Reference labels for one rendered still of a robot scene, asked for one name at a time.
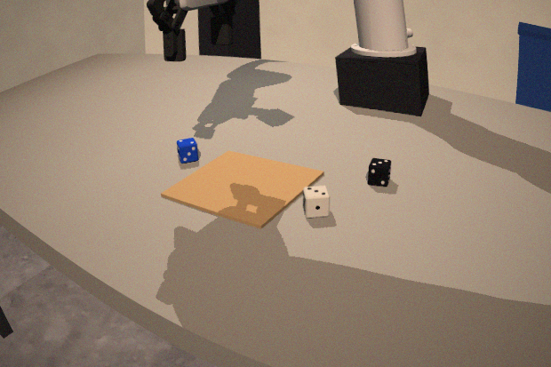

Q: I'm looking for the blue die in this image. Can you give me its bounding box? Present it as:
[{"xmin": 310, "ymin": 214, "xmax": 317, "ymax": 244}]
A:
[{"xmin": 177, "ymin": 138, "xmax": 199, "ymax": 164}]

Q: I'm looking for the tan square mat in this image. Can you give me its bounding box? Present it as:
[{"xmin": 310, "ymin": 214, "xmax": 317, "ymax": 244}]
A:
[{"xmin": 161, "ymin": 151, "xmax": 324, "ymax": 229}]

